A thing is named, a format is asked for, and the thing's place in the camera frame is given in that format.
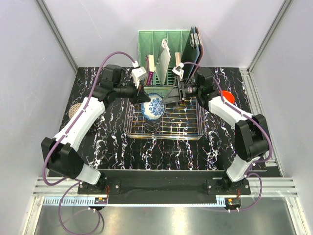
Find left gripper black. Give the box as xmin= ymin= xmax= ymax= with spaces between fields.
xmin=114 ymin=77 xmax=151 ymax=106

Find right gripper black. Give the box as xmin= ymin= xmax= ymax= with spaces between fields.
xmin=161 ymin=76 xmax=201 ymax=109

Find blue white porcelain bowl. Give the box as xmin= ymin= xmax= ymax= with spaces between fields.
xmin=141 ymin=93 xmax=166 ymax=121

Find red patterned bowl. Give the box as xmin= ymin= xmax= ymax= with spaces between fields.
xmin=68 ymin=103 xmax=82 ymax=119

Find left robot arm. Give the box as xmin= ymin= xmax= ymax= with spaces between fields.
xmin=41 ymin=65 xmax=150 ymax=194

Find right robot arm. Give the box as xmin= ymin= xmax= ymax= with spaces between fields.
xmin=162 ymin=64 xmax=273 ymax=194

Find white spiral notebook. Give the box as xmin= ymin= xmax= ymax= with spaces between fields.
xmin=155 ymin=38 xmax=171 ymax=85

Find purple illustrated book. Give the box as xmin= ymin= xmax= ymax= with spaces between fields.
xmin=146 ymin=54 xmax=155 ymax=85

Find blue spine book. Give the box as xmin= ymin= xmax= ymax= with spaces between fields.
xmin=174 ymin=52 xmax=181 ymax=73

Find dark green clipboard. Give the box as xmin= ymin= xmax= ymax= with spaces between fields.
xmin=181 ymin=26 xmax=204 ymax=83

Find orange plastic bowl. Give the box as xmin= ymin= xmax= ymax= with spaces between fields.
xmin=221 ymin=90 xmax=235 ymax=104

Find green plastic file organizer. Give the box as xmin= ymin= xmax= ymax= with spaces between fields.
xmin=138 ymin=30 xmax=196 ymax=86

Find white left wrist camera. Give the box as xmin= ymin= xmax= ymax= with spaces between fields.
xmin=131 ymin=61 xmax=148 ymax=89

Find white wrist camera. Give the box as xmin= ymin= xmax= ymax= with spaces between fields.
xmin=172 ymin=63 xmax=184 ymax=81
xmin=131 ymin=61 xmax=148 ymax=89

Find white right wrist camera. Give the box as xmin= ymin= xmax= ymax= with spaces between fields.
xmin=172 ymin=63 xmax=184 ymax=81

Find metal wire dish rack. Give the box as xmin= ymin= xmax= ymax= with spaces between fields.
xmin=124 ymin=97 xmax=205 ymax=140

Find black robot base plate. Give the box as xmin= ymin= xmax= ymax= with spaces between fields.
xmin=78 ymin=169 xmax=251 ymax=195

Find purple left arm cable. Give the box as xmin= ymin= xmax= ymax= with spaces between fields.
xmin=42 ymin=50 xmax=137 ymax=234

